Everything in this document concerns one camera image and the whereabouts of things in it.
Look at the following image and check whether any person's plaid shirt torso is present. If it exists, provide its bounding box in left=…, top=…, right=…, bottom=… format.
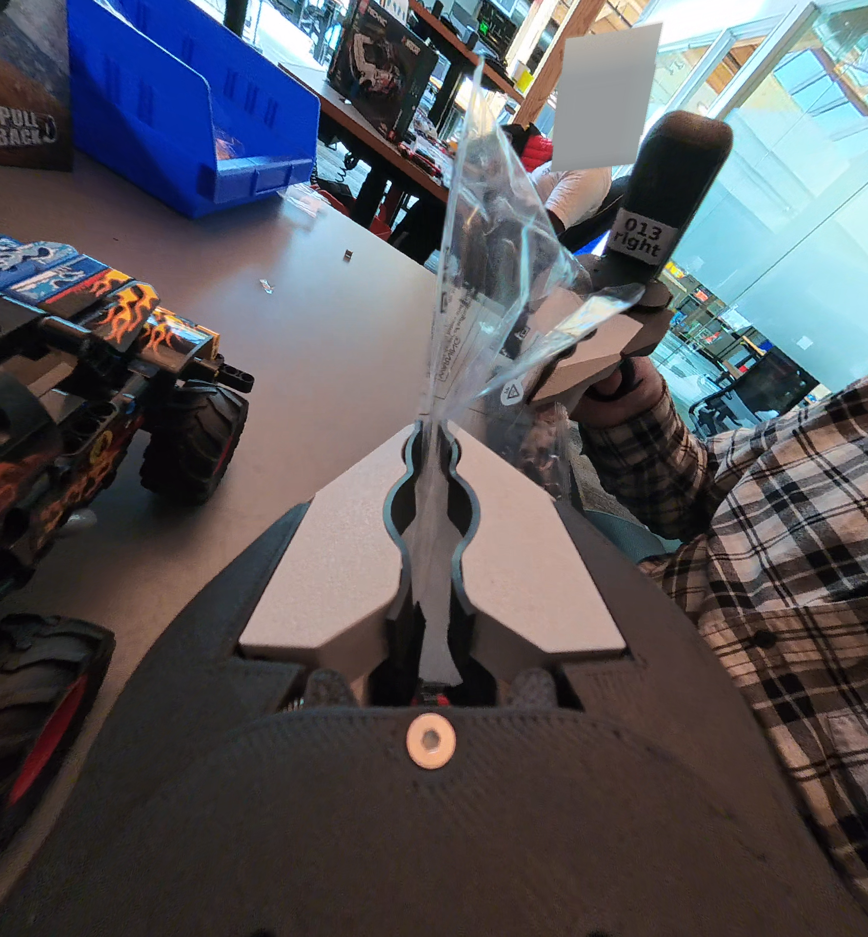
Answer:
left=639, top=359, right=868, bottom=931

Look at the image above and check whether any clear plastic bag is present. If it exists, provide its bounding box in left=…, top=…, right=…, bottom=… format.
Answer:
left=408, top=55, right=647, bottom=689
left=279, top=183, right=326, bottom=218

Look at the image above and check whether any person's right forearm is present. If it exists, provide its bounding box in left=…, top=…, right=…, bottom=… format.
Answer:
left=580, top=388, right=727, bottom=544

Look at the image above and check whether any crumpled clear plastic bag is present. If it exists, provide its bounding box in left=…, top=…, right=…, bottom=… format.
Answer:
left=279, top=183, right=326, bottom=218

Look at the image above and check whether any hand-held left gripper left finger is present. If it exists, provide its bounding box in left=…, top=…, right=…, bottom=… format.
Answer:
left=238, top=426, right=424, bottom=707

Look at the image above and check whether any flame-printed toy monster truck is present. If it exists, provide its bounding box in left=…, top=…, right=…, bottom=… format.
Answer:
left=0, top=233, right=258, bottom=876

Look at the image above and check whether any black model kit box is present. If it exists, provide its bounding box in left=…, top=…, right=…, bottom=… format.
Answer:
left=327, top=0, right=441, bottom=142

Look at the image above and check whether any crinkled printed plastic bag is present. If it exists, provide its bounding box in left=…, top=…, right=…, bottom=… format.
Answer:
left=518, top=399, right=578, bottom=506

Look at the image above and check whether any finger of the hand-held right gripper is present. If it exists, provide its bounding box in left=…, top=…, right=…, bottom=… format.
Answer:
left=526, top=343, right=652, bottom=405
left=511, top=290, right=626, bottom=361

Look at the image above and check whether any wooden post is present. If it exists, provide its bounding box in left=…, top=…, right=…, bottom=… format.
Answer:
left=510, top=0, right=610, bottom=130

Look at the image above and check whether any person's right hand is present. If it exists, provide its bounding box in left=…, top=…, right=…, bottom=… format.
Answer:
left=574, top=361, right=670, bottom=440

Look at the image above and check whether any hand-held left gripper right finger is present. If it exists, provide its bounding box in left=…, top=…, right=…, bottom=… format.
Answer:
left=444, top=425, right=629, bottom=707

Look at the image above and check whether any black office chair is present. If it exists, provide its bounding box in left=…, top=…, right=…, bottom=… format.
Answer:
left=686, top=350, right=821, bottom=440

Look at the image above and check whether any grey desk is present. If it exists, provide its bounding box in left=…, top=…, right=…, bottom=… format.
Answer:
left=0, top=157, right=464, bottom=909

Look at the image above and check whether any brown workbench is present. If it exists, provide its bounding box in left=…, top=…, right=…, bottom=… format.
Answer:
left=280, top=62, right=501, bottom=221

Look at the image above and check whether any blue storage bin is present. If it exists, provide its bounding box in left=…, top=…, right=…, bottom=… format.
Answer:
left=66, top=0, right=321, bottom=221

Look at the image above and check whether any dark toy box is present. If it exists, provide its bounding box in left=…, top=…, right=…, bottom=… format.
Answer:
left=0, top=37, right=76, bottom=174

